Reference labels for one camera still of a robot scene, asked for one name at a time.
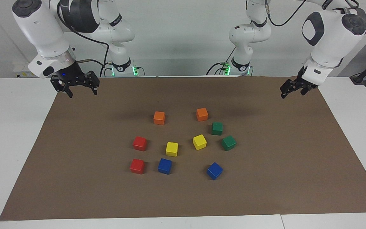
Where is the black base cable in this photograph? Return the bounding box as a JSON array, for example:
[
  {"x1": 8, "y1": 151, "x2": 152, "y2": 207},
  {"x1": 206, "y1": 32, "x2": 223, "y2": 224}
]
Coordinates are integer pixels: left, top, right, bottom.
[{"x1": 206, "y1": 47, "x2": 236, "y2": 76}]

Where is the brown table mat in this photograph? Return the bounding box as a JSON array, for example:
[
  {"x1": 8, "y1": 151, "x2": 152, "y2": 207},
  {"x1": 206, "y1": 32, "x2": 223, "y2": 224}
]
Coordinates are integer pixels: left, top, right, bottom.
[{"x1": 0, "y1": 76, "x2": 366, "y2": 221}]

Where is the red wooden cube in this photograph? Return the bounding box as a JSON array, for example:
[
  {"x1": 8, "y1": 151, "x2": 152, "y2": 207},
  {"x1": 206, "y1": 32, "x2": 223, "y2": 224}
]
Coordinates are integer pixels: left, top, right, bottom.
[
  {"x1": 130, "y1": 158, "x2": 145, "y2": 175},
  {"x1": 133, "y1": 136, "x2": 147, "y2": 151}
]

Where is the green wooden cube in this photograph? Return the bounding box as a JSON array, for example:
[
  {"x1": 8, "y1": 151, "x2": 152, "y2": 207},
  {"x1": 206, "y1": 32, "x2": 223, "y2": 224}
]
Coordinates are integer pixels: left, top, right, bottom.
[
  {"x1": 221, "y1": 135, "x2": 237, "y2": 151},
  {"x1": 211, "y1": 121, "x2": 223, "y2": 136}
]

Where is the yellow wooden cube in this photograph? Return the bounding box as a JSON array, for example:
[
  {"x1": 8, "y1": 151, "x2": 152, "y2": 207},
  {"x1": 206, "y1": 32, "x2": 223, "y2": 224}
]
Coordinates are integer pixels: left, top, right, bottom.
[
  {"x1": 193, "y1": 134, "x2": 207, "y2": 151},
  {"x1": 166, "y1": 142, "x2": 179, "y2": 157}
]

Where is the orange wooden cube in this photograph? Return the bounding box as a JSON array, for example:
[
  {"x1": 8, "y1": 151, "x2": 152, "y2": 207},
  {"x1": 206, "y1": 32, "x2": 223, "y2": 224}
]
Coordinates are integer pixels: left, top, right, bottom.
[
  {"x1": 153, "y1": 111, "x2": 166, "y2": 125},
  {"x1": 196, "y1": 108, "x2": 209, "y2": 122}
]

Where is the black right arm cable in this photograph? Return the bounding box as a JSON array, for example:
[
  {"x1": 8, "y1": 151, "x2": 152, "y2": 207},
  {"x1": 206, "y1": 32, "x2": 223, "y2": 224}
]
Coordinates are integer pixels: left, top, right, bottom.
[{"x1": 57, "y1": 0, "x2": 110, "y2": 77}]

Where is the blue wooden cube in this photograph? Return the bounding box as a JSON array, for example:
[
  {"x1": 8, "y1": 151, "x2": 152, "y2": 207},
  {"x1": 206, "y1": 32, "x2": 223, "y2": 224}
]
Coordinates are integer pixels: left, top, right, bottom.
[
  {"x1": 207, "y1": 162, "x2": 223, "y2": 181},
  {"x1": 158, "y1": 158, "x2": 173, "y2": 175}
]

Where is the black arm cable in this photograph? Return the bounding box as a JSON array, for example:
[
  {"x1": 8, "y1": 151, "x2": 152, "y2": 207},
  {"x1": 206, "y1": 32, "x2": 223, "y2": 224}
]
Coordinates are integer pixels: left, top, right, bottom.
[
  {"x1": 264, "y1": 0, "x2": 360, "y2": 27},
  {"x1": 57, "y1": 0, "x2": 110, "y2": 77}
]

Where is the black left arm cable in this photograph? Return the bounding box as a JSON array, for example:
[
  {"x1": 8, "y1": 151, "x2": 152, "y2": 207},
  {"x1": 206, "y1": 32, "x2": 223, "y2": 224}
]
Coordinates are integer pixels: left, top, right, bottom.
[{"x1": 264, "y1": 0, "x2": 360, "y2": 27}]

